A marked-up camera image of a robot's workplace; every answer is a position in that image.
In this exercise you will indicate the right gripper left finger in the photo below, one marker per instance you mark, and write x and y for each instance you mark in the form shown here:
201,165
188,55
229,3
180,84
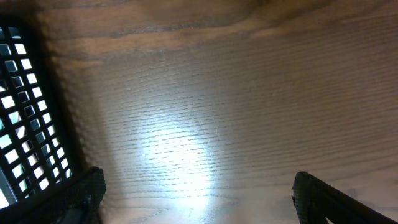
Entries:
75,200

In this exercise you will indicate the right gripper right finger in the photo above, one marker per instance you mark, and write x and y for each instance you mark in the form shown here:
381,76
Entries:
317,202

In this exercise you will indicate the black plastic basket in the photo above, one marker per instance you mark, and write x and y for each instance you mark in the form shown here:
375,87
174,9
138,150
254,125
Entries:
36,150

